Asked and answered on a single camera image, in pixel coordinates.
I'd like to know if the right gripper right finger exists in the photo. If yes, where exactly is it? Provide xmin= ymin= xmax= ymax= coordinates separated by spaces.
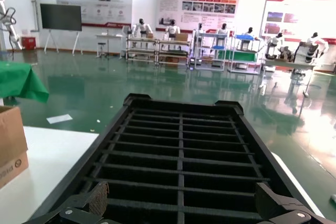
xmin=255 ymin=183 xmax=336 ymax=224

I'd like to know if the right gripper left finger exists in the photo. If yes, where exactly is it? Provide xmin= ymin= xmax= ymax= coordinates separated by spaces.
xmin=23 ymin=181 xmax=110 ymax=224

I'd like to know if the brown cardboard box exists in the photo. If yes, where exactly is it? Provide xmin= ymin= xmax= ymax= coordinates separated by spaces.
xmin=0 ymin=105 xmax=29 ymax=189

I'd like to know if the red box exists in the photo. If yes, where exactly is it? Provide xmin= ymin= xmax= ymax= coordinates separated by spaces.
xmin=21 ymin=36 xmax=37 ymax=50

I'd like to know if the white paper sheet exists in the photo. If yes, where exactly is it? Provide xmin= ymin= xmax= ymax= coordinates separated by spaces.
xmin=46 ymin=114 xmax=74 ymax=124

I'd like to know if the black slotted plastic crate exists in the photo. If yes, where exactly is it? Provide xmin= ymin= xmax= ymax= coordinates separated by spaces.
xmin=25 ymin=93 xmax=328 ymax=224

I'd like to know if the green cloth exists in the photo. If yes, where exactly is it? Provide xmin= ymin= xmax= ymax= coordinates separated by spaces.
xmin=0 ymin=60 xmax=50 ymax=104

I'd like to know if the long white work table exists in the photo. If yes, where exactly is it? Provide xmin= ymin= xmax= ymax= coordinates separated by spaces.
xmin=262 ymin=58 xmax=320 ymax=98

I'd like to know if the black stool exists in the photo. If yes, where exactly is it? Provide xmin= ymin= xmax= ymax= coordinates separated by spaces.
xmin=97 ymin=41 xmax=106 ymax=58

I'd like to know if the white black humanoid robot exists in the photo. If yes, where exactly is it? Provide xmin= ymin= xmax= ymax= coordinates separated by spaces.
xmin=131 ymin=18 xmax=154 ymax=38
xmin=215 ymin=23 xmax=229 ymax=51
xmin=164 ymin=19 xmax=182 ymax=40
xmin=264 ymin=32 xmax=287 ymax=60
xmin=240 ymin=26 xmax=263 ymax=41
xmin=293 ymin=31 xmax=329 ymax=64
xmin=192 ymin=22 xmax=208 ymax=51

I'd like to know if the metal roller rack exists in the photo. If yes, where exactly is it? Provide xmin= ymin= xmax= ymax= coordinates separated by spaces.
xmin=126 ymin=36 xmax=159 ymax=64
xmin=156 ymin=39 xmax=191 ymax=69

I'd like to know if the small white desk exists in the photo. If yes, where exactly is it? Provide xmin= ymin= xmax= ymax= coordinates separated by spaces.
xmin=94 ymin=34 xmax=127 ymax=58

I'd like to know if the white shelf with blue tray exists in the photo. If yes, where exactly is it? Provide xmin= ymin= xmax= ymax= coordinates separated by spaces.
xmin=227 ymin=34 xmax=262 ymax=74

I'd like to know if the white metal shelf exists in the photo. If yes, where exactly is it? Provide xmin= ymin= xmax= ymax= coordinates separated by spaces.
xmin=193 ymin=32 xmax=226 ymax=72

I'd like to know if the black display on stand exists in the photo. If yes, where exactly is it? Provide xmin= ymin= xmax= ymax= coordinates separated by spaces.
xmin=39 ymin=3 xmax=84 ymax=56

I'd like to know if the wall poster with landscape photos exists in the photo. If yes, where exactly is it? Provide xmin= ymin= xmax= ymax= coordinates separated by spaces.
xmin=259 ymin=0 xmax=336 ymax=45

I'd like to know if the wall poster with round icons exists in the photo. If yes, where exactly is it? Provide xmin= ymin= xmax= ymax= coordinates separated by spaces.
xmin=54 ymin=0 xmax=133 ymax=28

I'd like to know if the wall poster with photo row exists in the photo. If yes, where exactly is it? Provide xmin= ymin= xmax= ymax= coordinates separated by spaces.
xmin=156 ymin=0 xmax=241 ymax=34

